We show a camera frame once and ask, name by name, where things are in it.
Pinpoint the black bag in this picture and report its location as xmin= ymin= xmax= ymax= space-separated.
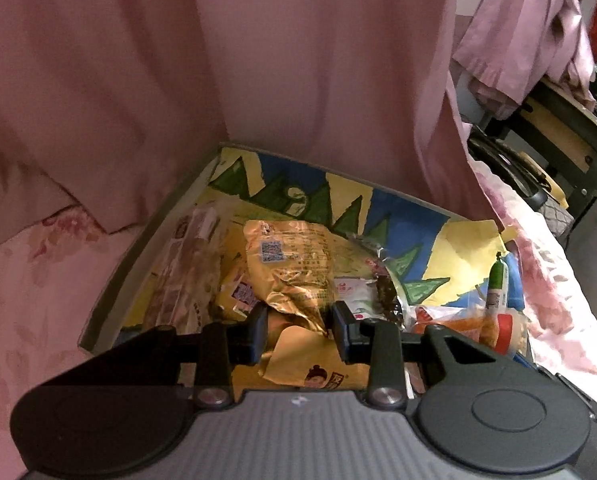
xmin=468 ymin=127 xmax=551 ymax=206

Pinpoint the wooden desk with metal frame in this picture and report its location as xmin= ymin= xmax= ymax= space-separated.
xmin=465 ymin=72 xmax=597 ymax=241

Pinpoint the tied lilac curtain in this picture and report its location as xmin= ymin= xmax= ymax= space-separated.
xmin=451 ymin=0 xmax=596 ymax=121

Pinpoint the white red-print sachet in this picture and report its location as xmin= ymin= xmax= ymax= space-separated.
xmin=334 ymin=275 xmax=379 ymax=318

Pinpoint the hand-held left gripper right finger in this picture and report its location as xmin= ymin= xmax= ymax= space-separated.
xmin=332 ymin=301 xmax=516 ymax=407

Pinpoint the pink curtain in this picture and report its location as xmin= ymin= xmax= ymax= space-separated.
xmin=0 ymin=0 xmax=509 ymax=256

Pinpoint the grey quilted cushion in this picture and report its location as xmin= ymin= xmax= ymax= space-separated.
xmin=528 ymin=195 xmax=576 ymax=238

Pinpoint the yellow flat item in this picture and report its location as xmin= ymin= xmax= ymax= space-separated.
xmin=515 ymin=152 xmax=571 ymax=208

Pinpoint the orange snack packet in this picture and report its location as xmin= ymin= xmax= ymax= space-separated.
xmin=411 ymin=305 xmax=499 ymax=346

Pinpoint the white cup with red band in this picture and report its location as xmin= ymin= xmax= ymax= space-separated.
xmin=495 ymin=310 xmax=529 ymax=358

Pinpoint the large golden snack bag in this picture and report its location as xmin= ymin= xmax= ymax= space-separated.
xmin=242 ymin=219 xmax=384 ymax=341

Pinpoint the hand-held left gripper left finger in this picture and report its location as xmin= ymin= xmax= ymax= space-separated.
xmin=93 ymin=305 xmax=269 ymax=407

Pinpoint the yellow cartoon snack packet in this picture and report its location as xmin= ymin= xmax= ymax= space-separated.
xmin=231 ymin=325 xmax=374 ymax=391

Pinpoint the colourful painted cardboard box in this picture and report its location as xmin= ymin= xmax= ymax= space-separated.
xmin=81 ymin=142 xmax=534 ymax=396

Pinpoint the long pinkish biscuit packet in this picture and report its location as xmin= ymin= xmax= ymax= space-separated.
xmin=146 ymin=205 xmax=229 ymax=331

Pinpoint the silver dark snack packet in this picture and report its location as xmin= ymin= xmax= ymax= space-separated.
xmin=345 ymin=232 xmax=409 ymax=328

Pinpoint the green sausage stick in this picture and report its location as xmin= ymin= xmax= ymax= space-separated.
xmin=485 ymin=252 xmax=509 ymax=318

